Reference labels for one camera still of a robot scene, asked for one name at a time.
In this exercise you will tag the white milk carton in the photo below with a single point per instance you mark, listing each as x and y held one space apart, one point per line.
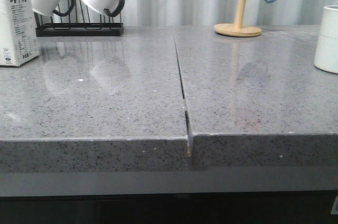
18 35

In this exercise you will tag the white HOME cup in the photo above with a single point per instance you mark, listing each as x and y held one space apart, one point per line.
326 50

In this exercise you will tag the wooden mug tree stand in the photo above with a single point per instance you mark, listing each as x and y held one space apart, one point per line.
237 29

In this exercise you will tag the black wire mug rack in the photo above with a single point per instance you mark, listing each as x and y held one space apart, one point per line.
82 21

